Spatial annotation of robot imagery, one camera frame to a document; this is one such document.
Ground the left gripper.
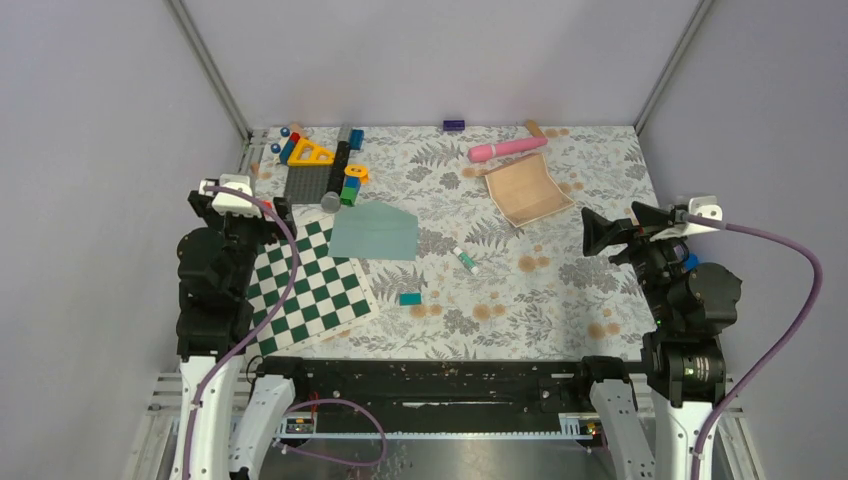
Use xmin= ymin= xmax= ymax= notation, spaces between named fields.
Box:
xmin=194 ymin=193 xmax=296 ymax=295

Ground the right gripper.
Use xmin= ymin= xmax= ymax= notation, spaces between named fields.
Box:
xmin=580 ymin=200 xmax=691 ymax=327

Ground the green white glue stick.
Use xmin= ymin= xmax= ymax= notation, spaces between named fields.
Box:
xmin=453 ymin=247 xmax=479 ymax=275

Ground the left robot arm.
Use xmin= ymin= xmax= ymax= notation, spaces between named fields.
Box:
xmin=170 ymin=187 xmax=311 ymax=479

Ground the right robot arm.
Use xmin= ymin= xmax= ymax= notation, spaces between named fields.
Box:
xmin=573 ymin=197 xmax=742 ymax=479

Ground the grey lego baseplate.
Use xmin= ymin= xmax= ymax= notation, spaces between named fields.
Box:
xmin=280 ymin=125 xmax=352 ymax=205

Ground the yellow triangle toy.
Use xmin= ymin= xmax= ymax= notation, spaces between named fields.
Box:
xmin=287 ymin=138 xmax=335 ymax=167

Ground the grey cylinder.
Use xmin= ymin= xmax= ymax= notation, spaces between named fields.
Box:
xmin=320 ymin=191 xmax=341 ymax=214

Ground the green white checkerboard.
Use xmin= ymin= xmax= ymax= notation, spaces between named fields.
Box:
xmin=246 ymin=215 xmax=380 ymax=356

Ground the green blue brick stack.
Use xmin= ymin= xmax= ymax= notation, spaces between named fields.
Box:
xmin=339 ymin=165 xmax=369 ymax=206

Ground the floral table mat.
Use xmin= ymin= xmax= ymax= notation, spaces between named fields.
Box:
xmin=288 ymin=126 xmax=656 ymax=360

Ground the wooden block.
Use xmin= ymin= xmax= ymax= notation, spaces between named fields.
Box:
xmin=524 ymin=120 xmax=545 ymax=138

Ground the blue lego brick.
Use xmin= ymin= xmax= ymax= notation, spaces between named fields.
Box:
xmin=349 ymin=129 xmax=365 ymax=150

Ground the pink cylinder marker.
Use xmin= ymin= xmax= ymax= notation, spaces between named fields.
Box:
xmin=467 ymin=137 xmax=548 ymax=163

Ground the small teal block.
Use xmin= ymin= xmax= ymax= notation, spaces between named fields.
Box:
xmin=398 ymin=292 xmax=422 ymax=306

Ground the purple small brick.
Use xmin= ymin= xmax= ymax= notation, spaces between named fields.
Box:
xmin=442 ymin=119 xmax=466 ymax=132

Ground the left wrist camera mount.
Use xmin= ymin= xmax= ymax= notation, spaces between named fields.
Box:
xmin=198 ymin=174 xmax=263 ymax=218

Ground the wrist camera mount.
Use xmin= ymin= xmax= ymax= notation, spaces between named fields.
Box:
xmin=198 ymin=174 xmax=263 ymax=218
xmin=650 ymin=195 xmax=723 ymax=242

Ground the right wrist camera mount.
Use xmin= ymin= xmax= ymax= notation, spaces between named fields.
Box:
xmin=650 ymin=195 xmax=723 ymax=242

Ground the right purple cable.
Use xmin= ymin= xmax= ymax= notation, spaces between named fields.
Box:
xmin=675 ymin=213 xmax=824 ymax=480

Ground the purple cable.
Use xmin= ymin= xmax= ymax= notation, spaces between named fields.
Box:
xmin=182 ymin=185 xmax=389 ymax=480
xmin=675 ymin=213 xmax=824 ymax=480

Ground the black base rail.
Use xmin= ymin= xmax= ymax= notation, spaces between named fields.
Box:
xmin=248 ymin=356 xmax=647 ymax=435

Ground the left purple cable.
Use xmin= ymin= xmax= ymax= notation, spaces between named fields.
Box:
xmin=182 ymin=185 xmax=389 ymax=480

